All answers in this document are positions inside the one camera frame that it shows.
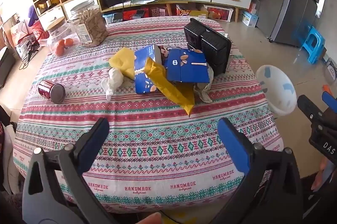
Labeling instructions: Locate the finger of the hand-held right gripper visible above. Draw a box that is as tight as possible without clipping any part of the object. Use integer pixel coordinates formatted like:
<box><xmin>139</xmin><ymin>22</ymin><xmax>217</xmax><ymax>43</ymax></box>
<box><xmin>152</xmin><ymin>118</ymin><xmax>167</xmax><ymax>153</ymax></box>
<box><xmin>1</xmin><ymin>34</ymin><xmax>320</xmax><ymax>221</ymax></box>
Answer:
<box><xmin>323</xmin><ymin>91</ymin><xmax>337</xmax><ymax>109</ymax></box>
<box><xmin>297</xmin><ymin>94</ymin><xmax>326</xmax><ymax>123</ymax></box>

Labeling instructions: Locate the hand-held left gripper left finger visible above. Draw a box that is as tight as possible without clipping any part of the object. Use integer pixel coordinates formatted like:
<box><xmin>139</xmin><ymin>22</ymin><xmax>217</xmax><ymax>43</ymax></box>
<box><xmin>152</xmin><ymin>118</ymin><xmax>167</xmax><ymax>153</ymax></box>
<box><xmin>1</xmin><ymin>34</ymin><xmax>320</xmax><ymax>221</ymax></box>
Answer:
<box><xmin>22</xmin><ymin>117</ymin><xmax>119</xmax><ymax>224</ymax></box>

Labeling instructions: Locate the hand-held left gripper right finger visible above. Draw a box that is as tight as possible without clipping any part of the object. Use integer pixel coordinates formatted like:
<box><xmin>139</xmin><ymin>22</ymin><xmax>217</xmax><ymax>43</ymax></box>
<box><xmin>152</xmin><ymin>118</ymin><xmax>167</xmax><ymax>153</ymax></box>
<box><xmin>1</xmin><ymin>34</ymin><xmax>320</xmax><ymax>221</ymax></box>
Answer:
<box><xmin>211</xmin><ymin>117</ymin><xmax>306</xmax><ymax>224</ymax></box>

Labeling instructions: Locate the white plastic bucket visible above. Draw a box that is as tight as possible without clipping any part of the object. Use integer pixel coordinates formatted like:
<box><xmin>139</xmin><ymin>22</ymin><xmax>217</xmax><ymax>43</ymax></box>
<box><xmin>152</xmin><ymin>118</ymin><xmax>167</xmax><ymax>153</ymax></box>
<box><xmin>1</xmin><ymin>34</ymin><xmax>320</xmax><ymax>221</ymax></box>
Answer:
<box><xmin>256</xmin><ymin>64</ymin><xmax>297</xmax><ymax>116</ymax></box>

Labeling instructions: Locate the white tissue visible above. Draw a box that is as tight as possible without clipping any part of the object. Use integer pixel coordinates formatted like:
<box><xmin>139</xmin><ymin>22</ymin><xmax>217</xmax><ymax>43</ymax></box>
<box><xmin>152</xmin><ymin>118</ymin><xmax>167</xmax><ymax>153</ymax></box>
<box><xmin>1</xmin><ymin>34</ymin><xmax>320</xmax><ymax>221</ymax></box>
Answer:
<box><xmin>101</xmin><ymin>68</ymin><xmax>124</xmax><ymax>101</ymax></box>

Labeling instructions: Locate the red soda can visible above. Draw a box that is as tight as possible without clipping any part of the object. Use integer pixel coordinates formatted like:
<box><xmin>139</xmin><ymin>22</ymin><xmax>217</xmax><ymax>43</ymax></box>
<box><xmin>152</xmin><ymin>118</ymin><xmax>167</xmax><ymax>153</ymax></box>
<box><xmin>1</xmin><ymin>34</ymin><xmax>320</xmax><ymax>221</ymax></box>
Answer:
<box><xmin>37</xmin><ymin>80</ymin><xmax>66</xmax><ymax>104</ymax></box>

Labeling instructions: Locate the blue snack box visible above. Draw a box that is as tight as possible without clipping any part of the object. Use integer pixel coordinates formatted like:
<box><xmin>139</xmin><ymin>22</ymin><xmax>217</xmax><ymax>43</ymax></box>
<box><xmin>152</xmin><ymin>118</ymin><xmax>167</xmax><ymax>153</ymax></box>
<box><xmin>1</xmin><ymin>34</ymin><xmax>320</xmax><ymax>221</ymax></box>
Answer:
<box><xmin>134</xmin><ymin>44</ymin><xmax>169</xmax><ymax>94</ymax></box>
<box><xmin>164</xmin><ymin>47</ymin><xmax>211</xmax><ymax>83</ymax></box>

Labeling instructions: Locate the lemon yellow paper wrapper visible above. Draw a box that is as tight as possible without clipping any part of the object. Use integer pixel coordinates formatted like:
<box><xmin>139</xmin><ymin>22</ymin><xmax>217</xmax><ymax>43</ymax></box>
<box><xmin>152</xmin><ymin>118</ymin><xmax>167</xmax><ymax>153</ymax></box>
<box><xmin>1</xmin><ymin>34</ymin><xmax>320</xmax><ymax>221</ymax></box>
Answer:
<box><xmin>109</xmin><ymin>47</ymin><xmax>136</xmax><ymax>80</ymax></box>

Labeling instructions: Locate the golden yellow snack bag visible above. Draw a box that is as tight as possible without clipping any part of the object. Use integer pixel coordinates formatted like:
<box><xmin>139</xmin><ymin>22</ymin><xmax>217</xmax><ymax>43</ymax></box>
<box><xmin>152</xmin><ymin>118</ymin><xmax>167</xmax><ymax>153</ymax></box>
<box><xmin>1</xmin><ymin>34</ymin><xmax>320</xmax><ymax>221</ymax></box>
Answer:
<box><xmin>144</xmin><ymin>56</ymin><xmax>196</xmax><ymax>118</ymax></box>

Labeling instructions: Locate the black plastic food container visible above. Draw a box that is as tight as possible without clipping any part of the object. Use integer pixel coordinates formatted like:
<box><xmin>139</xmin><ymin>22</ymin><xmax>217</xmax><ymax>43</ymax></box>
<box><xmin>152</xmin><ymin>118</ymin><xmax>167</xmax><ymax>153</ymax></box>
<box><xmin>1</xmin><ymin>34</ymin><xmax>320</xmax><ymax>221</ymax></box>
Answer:
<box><xmin>183</xmin><ymin>18</ymin><xmax>232</xmax><ymax>76</ymax></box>

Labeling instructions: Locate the person's right hand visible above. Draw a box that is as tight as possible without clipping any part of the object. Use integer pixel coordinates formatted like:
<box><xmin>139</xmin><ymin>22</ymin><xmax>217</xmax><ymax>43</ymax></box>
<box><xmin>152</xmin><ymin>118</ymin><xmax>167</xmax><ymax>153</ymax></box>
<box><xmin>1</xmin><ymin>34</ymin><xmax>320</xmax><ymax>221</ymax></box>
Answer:
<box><xmin>312</xmin><ymin>158</ymin><xmax>332</xmax><ymax>188</ymax></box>

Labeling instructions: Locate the person's left hand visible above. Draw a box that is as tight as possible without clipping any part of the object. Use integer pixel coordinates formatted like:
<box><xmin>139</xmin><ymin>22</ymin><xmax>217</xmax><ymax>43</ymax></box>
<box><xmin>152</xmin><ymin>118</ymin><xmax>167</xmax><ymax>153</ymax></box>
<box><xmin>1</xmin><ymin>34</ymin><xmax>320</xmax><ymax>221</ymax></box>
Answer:
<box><xmin>137</xmin><ymin>212</ymin><xmax>163</xmax><ymax>224</ymax></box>

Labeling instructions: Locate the blue plastic stool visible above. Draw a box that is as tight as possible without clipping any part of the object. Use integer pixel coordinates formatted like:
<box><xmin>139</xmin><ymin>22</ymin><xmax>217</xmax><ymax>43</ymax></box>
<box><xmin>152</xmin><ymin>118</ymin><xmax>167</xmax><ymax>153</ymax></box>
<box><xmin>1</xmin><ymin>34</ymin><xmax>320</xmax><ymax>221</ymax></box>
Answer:
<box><xmin>301</xmin><ymin>26</ymin><xmax>325</xmax><ymax>64</ymax></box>

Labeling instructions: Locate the patterned striped tablecloth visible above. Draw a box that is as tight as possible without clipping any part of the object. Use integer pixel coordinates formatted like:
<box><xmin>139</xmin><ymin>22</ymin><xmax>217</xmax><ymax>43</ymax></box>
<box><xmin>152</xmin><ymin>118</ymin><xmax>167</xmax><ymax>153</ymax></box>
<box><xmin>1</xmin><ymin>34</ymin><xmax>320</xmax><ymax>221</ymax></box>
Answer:
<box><xmin>13</xmin><ymin>16</ymin><xmax>284</xmax><ymax>214</ymax></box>

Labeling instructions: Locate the white and blue box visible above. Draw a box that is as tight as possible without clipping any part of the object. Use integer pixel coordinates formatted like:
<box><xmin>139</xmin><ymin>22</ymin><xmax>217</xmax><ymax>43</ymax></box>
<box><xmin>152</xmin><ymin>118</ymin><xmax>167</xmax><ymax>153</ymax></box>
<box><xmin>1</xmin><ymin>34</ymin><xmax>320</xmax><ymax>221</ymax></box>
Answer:
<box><xmin>242</xmin><ymin>10</ymin><xmax>259</xmax><ymax>27</ymax></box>

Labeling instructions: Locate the large clear snack jar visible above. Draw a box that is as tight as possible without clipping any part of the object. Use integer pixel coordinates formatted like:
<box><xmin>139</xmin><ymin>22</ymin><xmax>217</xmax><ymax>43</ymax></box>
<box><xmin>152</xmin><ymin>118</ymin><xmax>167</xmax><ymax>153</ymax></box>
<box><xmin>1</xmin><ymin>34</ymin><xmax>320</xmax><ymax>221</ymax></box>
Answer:
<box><xmin>68</xmin><ymin>0</ymin><xmax>109</xmax><ymax>47</ymax></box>

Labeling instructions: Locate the glass jar with wooden lid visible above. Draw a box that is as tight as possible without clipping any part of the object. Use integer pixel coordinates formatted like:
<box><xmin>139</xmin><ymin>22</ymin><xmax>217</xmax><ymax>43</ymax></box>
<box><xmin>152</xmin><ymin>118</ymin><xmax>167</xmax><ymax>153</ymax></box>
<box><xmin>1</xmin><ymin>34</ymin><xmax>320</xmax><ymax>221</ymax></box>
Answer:
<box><xmin>46</xmin><ymin>17</ymin><xmax>81</xmax><ymax>56</ymax></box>

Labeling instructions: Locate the dark low furniture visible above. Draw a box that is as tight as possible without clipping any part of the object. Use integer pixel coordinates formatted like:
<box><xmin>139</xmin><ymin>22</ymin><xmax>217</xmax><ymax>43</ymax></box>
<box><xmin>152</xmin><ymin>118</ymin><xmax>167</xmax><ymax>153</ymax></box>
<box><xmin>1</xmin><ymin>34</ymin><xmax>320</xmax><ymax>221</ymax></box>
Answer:
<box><xmin>0</xmin><ymin>46</ymin><xmax>16</xmax><ymax>87</ymax></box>

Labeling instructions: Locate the light blue plastic bin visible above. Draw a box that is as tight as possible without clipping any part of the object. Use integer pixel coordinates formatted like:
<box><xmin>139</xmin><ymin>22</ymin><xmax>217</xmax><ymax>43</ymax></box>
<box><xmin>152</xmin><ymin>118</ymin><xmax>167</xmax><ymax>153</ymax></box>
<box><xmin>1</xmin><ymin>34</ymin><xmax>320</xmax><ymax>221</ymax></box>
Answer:
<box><xmin>102</xmin><ymin>13</ymin><xmax>124</xmax><ymax>25</ymax></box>

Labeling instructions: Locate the pile of bags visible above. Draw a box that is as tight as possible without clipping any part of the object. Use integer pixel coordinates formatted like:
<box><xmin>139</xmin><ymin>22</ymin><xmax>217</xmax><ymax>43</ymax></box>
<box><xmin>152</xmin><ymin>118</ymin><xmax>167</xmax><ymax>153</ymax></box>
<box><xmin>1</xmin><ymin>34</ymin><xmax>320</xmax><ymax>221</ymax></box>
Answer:
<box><xmin>11</xmin><ymin>20</ymin><xmax>50</xmax><ymax>58</ymax></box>

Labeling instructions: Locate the clear storage bin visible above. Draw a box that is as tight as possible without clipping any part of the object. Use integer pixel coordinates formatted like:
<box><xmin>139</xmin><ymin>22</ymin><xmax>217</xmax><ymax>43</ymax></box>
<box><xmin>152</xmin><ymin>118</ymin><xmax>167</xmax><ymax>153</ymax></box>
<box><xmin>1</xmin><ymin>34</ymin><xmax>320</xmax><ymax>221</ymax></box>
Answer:
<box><xmin>204</xmin><ymin>5</ymin><xmax>235</xmax><ymax>22</ymax></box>

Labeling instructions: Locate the red flat box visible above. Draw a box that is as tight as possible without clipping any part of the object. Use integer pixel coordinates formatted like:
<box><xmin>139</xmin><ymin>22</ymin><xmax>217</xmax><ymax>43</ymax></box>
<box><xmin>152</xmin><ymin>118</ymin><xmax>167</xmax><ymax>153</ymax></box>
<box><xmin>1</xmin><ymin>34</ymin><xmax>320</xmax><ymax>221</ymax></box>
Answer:
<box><xmin>122</xmin><ymin>9</ymin><xmax>146</xmax><ymax>20</ymax></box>

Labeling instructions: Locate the yellow cardboard carton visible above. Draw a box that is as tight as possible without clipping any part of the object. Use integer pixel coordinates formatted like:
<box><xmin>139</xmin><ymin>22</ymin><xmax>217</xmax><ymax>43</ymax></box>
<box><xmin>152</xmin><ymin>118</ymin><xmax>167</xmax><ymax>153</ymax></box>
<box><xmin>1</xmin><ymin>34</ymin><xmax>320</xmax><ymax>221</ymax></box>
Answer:
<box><xmin>176</xmin><ymin>4</ymin><xmax>208</xmax><ymax>17</ymax></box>

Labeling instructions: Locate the white drawer with small knob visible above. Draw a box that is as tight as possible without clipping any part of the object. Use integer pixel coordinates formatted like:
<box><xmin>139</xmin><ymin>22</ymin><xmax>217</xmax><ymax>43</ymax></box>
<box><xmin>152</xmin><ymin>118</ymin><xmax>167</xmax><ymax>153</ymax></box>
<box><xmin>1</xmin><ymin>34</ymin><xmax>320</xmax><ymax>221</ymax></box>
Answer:
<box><xmin>63</xmin><ymin>0</ymin><xmax>99</xmax><ymax>20</ymax></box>

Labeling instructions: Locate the pink patterned box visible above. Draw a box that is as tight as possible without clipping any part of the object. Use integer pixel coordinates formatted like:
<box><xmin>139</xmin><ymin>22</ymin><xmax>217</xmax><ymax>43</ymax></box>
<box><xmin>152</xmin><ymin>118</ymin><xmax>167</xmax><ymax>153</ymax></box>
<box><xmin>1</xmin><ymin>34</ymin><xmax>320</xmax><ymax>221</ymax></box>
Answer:
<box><xmin>150</xmin><ymin>6</ymin><xmax>169</xmax><ymax>17</ymax></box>

